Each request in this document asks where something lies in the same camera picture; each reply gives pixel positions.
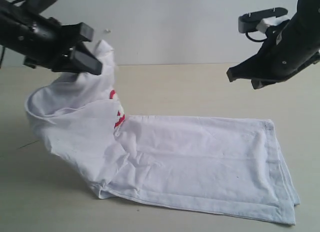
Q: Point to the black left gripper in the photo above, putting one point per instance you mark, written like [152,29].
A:
[46,42]

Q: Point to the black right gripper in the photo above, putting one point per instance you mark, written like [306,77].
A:
[296,48]

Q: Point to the white t-shirt red lettering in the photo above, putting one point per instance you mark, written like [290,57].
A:
[215,165]

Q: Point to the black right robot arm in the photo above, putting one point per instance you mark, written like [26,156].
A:
[306,11]

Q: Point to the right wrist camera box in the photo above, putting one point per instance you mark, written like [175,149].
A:
[249,21]

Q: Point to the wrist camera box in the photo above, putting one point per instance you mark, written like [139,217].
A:
[38,6]
[249,21]

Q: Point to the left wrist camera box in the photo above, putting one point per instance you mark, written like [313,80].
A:
[38,6]

